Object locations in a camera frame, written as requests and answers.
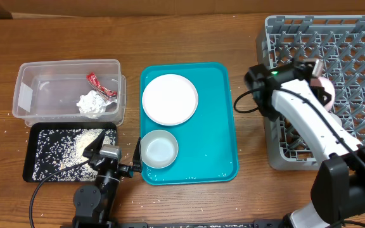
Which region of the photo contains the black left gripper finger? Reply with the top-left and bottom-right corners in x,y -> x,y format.
82,130 -> 106,158
132,137 -> 142,173

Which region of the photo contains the white tissue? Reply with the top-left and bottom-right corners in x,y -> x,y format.
76,90 -> 117,119

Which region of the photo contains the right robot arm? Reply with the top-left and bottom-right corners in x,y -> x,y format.
244,59 -> 365,227

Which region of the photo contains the black tray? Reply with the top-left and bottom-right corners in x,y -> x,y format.
22,122 -> 117,182

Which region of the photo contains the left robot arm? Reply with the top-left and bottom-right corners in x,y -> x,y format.
72,131 -> 142,227

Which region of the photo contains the white cup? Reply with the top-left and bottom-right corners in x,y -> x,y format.
330,113 -> 343,126

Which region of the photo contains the teal plastic tray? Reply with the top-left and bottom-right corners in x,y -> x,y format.
140,62 -> 239,186

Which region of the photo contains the clear plastic bin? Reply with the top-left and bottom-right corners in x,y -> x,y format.
12,59 -> 126,126

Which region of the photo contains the grey dish rack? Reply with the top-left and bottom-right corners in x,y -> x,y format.
255,15 -> 365,171

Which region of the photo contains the red snack wrapper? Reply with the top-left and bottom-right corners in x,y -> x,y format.
86,73 -> 117,99

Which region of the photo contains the white bowl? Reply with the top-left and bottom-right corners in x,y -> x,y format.
310,77 -> 335,111

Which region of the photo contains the large white plate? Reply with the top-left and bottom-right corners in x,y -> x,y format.
141,74 -> 199,126

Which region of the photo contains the grey bowl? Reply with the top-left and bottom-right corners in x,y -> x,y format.
140,130 -> 179,168

